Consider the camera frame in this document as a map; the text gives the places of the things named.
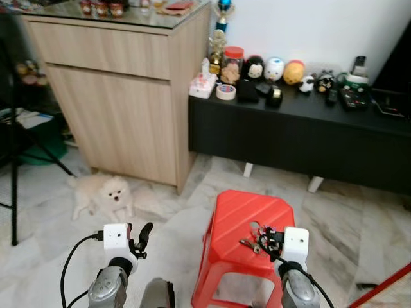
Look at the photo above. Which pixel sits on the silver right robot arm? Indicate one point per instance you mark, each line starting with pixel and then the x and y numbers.
pixel 297 292

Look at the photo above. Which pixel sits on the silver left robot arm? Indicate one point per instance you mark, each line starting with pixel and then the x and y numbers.
pixel 108 289

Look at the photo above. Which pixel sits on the red plastic stool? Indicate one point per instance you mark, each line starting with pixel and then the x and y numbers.
pixel 237 215

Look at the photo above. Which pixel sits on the white fluffy dog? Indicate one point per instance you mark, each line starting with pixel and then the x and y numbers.
pixel 106 192

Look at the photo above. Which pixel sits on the grey robot leg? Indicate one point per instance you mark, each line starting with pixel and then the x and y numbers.
pixel 158 295

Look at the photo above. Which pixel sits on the black low sideboard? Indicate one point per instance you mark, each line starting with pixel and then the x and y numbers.
pixel 302 138

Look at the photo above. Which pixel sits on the red strip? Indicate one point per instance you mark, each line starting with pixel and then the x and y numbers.
pixel 382 285

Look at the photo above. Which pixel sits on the light wooden cabinet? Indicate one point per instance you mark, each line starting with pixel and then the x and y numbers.
pixel 122 115

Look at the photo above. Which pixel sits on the green plastic basin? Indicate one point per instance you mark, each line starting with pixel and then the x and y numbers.
pixel 45 152

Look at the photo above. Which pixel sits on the black tripod stand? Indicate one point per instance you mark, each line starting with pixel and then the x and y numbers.
pixel 13 205

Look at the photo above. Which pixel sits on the white tape roll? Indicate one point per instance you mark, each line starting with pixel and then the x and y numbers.
pixel 225 92

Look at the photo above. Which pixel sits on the slim black remote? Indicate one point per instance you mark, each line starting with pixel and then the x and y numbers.
pixel 331 97

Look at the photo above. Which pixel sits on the small panda figurine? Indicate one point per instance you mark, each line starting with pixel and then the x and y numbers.
pixel 307 84

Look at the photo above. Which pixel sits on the white paper stack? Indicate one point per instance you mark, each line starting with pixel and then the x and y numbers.
pixel 29 119

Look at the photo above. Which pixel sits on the white tissue box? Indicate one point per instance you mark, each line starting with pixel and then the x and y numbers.
pixel 202 85

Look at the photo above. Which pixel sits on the yellow round figurine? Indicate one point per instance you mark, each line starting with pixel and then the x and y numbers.
pixel 294 74

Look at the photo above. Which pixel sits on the black penguin figurine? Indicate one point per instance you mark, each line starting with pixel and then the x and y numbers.
pixel 254 69

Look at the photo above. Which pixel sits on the white round figurine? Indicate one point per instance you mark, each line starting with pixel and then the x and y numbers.
pixel 274 69

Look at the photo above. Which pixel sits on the black cartoon figurine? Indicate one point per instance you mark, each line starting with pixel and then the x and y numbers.
pixel 325 82

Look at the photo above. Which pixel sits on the black button remote box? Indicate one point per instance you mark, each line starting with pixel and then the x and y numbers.
pixel 354 98

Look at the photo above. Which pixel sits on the glass jar with red lid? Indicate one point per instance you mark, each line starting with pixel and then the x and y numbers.
pixel 232 64

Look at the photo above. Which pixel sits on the gold trophy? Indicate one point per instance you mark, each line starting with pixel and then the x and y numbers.
pixel 217 54

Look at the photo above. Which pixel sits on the small plush toys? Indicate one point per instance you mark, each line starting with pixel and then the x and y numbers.
pixel 31 74

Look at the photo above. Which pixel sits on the black television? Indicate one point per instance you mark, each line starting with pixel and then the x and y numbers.
pixel 397 64

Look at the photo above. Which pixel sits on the blue trophy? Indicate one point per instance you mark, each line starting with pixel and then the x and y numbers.
pixel 223 9

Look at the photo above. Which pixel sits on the red figurine group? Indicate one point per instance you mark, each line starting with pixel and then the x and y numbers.
pixel 101 8

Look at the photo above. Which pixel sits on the red packet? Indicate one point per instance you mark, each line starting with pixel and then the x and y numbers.
pixel 178 6

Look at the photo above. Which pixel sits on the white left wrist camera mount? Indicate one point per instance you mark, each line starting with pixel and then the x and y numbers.
pixel 115 237

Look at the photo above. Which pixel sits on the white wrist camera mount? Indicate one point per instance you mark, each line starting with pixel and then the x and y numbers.
pixel 115 237
pixel 296 244

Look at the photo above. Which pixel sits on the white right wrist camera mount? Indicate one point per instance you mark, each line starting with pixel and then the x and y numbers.
pixel 296 244

